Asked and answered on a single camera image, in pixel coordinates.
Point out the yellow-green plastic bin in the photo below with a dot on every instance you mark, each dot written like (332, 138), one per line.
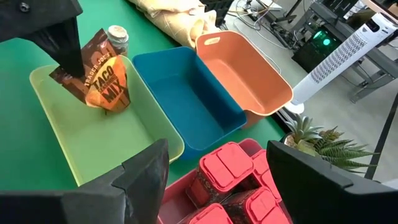
(102, 140)

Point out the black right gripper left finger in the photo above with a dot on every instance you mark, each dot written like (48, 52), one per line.
(93, 202)

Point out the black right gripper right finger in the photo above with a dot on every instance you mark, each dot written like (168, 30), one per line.
(335, 202)

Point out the black computer case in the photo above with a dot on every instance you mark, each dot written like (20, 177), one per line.
(314, 51)

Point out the magenta plastic bin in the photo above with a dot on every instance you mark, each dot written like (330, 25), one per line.
(174, 205)

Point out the yellow checked cloth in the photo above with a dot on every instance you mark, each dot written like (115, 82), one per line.
(174, 18)

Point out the grey metal table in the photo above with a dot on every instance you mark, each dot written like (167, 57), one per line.
(382, 62)

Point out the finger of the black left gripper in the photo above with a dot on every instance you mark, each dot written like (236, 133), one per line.
(66, 49)

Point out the orange plastic bin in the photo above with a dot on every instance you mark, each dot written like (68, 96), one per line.
(245, 74)

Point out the white tower fan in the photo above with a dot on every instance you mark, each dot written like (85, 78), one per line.
(339, 59)

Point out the brown taco seasoning packet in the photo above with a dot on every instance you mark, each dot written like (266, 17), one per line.
(105, 84)

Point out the blue plastic bin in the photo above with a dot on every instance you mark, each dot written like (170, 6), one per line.
(192, 102)

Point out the pink blocks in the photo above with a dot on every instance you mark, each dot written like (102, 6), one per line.
(258, 208)

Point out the potted artificial succulent plant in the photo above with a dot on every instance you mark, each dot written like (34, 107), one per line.
(329, 146)

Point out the black frame post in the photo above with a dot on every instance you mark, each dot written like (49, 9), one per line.
(382, 137)

